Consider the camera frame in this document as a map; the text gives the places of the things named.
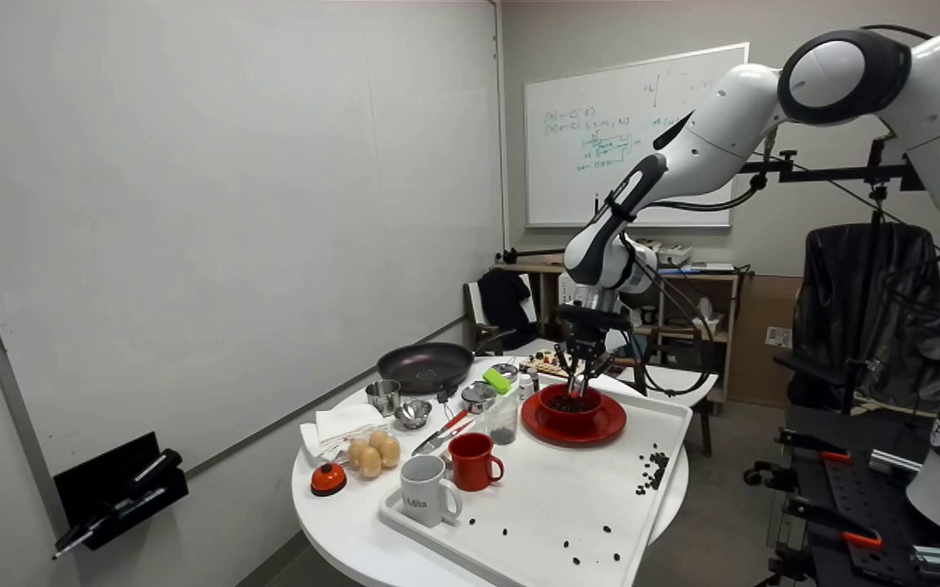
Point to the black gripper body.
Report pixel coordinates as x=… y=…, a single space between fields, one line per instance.
x=587 y=329

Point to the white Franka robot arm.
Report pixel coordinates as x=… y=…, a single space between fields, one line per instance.
x=731 y=119

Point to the red plate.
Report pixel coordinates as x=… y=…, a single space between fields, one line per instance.
x=587 y=433

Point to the green plastic toy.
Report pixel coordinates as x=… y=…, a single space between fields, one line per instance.
x=497 y=381

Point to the white side table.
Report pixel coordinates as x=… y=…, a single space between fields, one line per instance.
x=681 y=385

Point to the clear plastic cup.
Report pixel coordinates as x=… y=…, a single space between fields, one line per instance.
x=503 y=420

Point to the black hanging jacket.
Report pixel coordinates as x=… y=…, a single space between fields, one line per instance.
x=503 y=304

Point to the black boom stand rod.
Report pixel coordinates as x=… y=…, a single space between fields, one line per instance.
x=529 y=255

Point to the pile of coffee beans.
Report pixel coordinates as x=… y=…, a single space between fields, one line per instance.
x=653 y=473

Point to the wooden shelf desk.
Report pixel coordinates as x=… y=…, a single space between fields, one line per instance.
x=717 y=313

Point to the red enamel mug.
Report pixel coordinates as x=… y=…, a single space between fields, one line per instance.
x=474 y=460

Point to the black frying pan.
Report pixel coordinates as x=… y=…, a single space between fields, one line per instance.
x=424 y=366

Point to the brown cardboard box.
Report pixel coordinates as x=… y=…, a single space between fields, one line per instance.
x=766 y=336

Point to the small steel pot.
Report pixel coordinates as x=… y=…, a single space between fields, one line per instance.
x=381 y=395

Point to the white ceramic mug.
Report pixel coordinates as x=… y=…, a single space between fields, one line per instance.
x=421 y=491

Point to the white whiteboard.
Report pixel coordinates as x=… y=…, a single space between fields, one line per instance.
x=587 y=132

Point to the white folded napkin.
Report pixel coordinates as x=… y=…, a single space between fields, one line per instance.
x=342 y=424

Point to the small orange round toy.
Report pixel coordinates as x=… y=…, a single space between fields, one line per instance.
x=326 y=480

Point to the black covered chair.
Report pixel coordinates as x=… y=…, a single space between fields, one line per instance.
x=872 y=304

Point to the black equipment cart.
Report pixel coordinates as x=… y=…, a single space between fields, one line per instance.
x=851 y=510

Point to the black stereo camera bar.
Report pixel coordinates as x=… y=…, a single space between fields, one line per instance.
x=672 y=132

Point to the black camera stand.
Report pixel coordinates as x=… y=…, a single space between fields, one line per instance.
x=830 y=172

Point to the black wall marker holder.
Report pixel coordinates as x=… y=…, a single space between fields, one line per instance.
x=113 y=491

